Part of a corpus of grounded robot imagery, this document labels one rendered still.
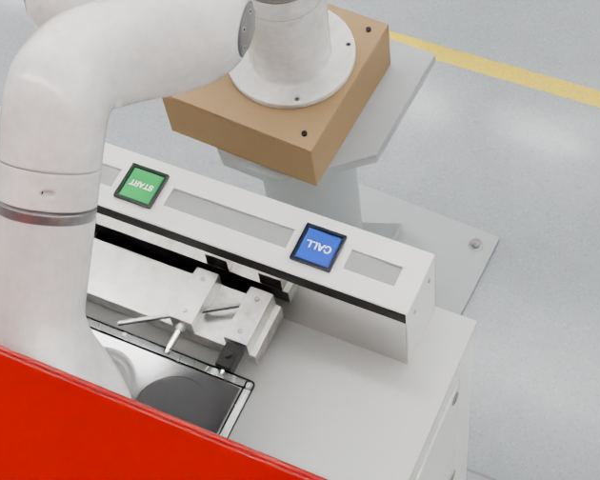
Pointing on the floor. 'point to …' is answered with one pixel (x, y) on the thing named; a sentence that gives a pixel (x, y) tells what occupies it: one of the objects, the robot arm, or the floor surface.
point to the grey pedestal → (374, 110)
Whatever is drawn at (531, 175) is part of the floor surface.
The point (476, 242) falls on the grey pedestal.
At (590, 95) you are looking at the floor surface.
